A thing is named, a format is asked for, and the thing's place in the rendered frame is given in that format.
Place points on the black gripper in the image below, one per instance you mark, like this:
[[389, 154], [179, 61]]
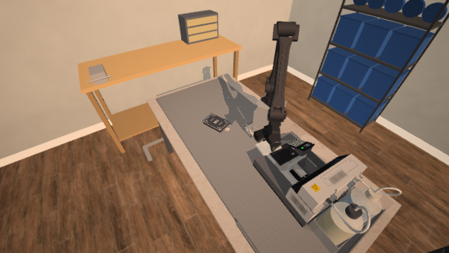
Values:
[[273, 145]]

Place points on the white multiwell plate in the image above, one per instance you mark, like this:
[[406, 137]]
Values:
[[264, 147]]

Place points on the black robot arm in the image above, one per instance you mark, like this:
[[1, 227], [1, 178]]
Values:
[[275, 98]]

